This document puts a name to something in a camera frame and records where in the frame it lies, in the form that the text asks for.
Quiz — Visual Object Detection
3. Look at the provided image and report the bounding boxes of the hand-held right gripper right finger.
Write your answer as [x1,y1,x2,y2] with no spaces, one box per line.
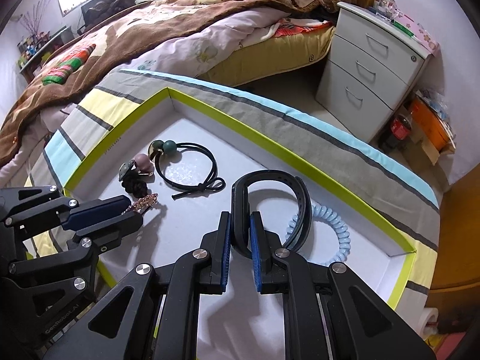
[250,211,437,360]

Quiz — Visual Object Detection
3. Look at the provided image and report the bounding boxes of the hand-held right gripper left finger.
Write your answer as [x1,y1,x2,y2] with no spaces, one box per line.
[39,211,231,360]

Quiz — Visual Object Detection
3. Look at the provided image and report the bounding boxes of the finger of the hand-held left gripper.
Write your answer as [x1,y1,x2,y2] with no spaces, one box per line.
[0,185,129,241]
[7,214,144,298]

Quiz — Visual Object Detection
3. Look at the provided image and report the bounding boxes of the black wristband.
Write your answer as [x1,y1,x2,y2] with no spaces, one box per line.
[230,170,312,257]

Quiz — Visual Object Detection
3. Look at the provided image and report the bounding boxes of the black flower hair tie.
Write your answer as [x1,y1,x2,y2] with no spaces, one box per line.
[119,153,154,197]

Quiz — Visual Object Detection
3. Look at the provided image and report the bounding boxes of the blue coil hair tie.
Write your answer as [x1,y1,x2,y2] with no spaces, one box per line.
[285,204,351,265]

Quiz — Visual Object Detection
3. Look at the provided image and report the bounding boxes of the black hair tie green beads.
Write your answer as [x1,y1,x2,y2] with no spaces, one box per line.
[149,139,226,200]

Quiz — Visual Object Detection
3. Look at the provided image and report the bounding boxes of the green cardboard box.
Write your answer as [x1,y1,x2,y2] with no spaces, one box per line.
[62,86,417,308]

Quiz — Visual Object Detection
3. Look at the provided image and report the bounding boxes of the cluttered desk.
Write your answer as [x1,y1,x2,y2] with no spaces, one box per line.
[17,26,76,79]

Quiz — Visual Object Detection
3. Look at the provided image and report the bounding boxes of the white tissue roll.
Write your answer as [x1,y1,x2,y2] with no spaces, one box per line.
[422,305,440,336]

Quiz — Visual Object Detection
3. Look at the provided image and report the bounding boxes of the brown fleece blanket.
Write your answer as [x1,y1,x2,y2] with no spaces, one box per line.
[0,0,338,169]

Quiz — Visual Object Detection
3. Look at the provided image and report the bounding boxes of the yellow bed sheet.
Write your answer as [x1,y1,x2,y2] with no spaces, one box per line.
[208,26,336,88]

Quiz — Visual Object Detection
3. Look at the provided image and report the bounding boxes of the red can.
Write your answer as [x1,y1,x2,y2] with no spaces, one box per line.
[390,107,415,147]

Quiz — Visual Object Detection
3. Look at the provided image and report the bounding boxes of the black monitor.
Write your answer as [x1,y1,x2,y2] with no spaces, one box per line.
[80,0,136,31]

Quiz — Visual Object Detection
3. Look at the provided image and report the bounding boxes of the wooden wardrobe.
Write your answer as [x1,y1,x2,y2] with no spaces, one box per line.
[424,180,480,346]

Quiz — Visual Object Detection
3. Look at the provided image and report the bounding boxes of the dried flower branches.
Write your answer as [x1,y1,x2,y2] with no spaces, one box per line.
[20,0,53,37]

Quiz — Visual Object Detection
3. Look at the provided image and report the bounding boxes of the white nightstand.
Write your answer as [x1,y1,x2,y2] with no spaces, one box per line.
[315,2,430,143]

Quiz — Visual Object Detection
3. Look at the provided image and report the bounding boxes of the orange box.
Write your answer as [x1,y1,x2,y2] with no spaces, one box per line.
[410,97,456,154]

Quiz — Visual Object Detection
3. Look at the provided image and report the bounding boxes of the red patterned pillow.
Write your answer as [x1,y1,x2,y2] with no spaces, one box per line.
[268,19,334,40]

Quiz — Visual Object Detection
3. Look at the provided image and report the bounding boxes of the pink floral box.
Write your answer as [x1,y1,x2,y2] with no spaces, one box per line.
[390,11,440,55]

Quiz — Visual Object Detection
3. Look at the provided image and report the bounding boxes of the cluster of small bottles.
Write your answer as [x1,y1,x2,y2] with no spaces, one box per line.
[369,0,398,19]

